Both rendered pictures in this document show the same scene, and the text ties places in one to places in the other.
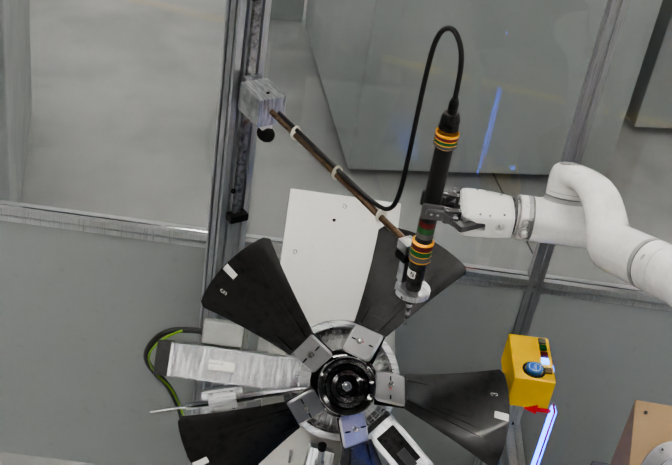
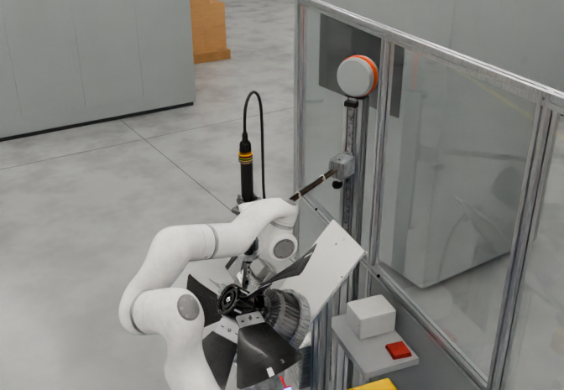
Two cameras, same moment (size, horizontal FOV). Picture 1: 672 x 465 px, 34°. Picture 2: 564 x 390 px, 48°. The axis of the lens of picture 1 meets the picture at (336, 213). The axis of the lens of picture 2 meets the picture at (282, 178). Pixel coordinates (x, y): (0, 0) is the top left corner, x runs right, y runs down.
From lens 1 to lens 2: 2.29 m
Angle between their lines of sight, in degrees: 62
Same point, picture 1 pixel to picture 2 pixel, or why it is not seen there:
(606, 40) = (523, 200)
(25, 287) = not seen: hidden behind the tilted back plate
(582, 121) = (511, 264)
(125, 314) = not seen: hidden behind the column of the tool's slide
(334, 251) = (326, 260)
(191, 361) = (235, 268)
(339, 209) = (341, 239)
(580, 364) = not seen: outside the picture
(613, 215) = (243, 221)
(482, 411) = (265, 361)
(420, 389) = (258, 330)
